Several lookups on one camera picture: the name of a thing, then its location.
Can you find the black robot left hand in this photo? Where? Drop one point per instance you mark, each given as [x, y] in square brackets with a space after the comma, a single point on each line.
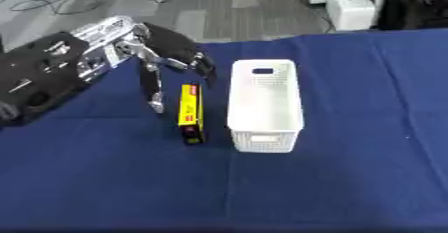
[175, 48]

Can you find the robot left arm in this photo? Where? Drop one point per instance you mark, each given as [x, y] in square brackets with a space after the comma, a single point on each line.
[41, 73]

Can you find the yellow and black carton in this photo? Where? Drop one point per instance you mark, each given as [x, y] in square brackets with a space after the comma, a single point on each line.
[190, 110]

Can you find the white plastic basket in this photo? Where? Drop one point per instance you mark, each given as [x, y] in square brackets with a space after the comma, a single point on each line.
[265, 110]

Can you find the white cabinet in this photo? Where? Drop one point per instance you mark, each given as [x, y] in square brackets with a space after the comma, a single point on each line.
[344, 0]

